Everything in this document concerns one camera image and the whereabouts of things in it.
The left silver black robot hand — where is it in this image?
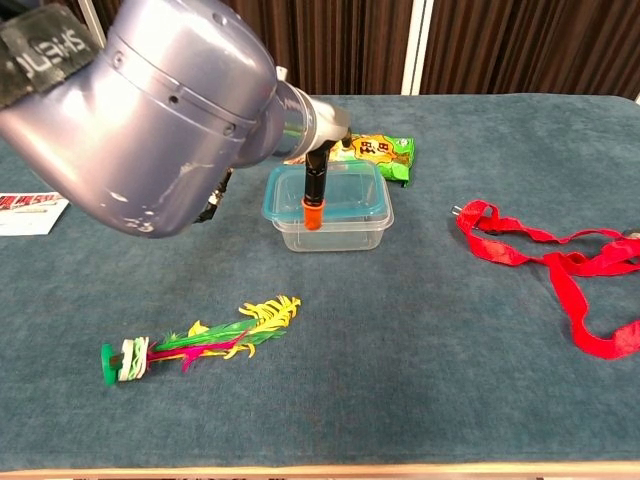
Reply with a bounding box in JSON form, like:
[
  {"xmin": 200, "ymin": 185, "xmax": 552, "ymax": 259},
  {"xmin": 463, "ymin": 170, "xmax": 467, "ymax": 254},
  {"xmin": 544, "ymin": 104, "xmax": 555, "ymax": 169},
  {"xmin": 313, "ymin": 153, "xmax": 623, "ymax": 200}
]
[{"xmin": 298, "ymin": 102, "xmax": 354, "ymax": 232}]

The wide white frame post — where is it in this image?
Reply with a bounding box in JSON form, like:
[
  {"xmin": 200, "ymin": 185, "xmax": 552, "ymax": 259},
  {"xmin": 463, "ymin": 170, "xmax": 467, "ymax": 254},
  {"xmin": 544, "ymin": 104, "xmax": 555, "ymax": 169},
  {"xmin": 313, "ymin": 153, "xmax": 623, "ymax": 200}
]
[{"xmin": 399, "ymin": 0, "xmax": 435, "ymax": 96}]

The white red printed card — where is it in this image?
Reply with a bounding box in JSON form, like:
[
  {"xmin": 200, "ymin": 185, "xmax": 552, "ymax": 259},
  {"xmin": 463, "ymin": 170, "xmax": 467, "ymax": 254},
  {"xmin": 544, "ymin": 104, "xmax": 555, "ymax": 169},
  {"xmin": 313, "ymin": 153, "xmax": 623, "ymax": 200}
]
[{"xmin": 0, "ymin": 191, "xmax": 70, "ymax": 237}]

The clear plastic container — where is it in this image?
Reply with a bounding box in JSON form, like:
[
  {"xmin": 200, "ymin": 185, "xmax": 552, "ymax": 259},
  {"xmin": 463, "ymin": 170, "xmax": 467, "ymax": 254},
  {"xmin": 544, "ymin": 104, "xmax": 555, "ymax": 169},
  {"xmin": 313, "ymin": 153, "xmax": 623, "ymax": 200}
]
[{"xmin": 271, "ymin": 164, "xmax": 396, "ymax": 254}]

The thin white frame post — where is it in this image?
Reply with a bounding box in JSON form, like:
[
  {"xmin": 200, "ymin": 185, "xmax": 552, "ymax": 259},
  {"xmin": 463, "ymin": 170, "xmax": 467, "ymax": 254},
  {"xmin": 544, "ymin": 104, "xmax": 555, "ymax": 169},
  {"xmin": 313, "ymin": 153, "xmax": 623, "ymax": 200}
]
[{"xmin": 77, "ymin": 0, "xmax": 117, "ymax": 50}]

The green orange snack bag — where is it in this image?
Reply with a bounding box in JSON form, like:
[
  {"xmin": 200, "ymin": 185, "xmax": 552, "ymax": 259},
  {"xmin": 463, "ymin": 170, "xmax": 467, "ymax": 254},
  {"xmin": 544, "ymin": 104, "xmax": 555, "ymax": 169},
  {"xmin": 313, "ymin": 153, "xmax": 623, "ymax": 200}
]
[{"xmin": 283, "ymin": 130, "xmax": 417, "ymax": 189}]

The teal table cloth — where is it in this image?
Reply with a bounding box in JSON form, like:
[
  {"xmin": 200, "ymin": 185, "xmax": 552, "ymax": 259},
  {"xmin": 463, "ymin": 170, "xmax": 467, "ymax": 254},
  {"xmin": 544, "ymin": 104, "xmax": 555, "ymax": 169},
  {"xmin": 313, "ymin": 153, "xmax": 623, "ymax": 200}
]
[{"xmin": 0, "ymin": 93, "xmax": 640, "ymax": 474}]

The colourful feather shuttlecock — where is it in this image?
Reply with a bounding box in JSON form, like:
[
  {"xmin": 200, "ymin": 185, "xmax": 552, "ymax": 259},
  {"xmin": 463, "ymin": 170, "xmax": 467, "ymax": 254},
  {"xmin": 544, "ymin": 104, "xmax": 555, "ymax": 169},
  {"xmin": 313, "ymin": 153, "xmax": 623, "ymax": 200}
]
[{"xmin": 100, "ymin": 295, "xmax": 302, "ymax": 389}]

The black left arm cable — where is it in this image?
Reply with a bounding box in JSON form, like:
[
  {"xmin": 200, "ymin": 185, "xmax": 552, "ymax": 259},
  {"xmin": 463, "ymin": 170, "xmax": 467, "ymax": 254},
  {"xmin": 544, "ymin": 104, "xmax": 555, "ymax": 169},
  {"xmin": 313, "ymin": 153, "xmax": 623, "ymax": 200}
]
[{"xmin": 194, "ymin": 168, "xmax": 235, "ymax": 225}]

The dark brown curtain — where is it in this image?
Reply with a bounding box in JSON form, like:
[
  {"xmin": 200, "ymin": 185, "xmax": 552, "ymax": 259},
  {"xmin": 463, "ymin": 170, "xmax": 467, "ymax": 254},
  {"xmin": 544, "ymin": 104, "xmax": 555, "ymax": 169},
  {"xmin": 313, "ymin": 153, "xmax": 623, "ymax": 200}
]
[{"xmin": 0, "ymin": 0, "xmax": 640, "ymax": 101}]

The blue plastic lid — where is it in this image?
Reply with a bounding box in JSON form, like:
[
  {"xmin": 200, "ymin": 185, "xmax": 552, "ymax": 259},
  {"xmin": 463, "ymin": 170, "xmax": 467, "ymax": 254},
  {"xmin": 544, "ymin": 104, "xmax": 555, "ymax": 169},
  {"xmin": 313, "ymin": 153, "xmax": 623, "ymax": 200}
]
[{"xmin": 262, "ymin": 159, "xmax": 393, "ymax": 225}]

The red fabric strap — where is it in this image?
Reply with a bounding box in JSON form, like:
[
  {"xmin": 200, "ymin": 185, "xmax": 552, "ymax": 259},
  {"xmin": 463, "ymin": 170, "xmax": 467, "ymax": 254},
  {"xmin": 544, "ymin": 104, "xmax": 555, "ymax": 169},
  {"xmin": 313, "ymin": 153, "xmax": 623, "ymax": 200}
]
[{"xmin": 452, "ymin": 199, "xmax": 640, "ymax": 361}]

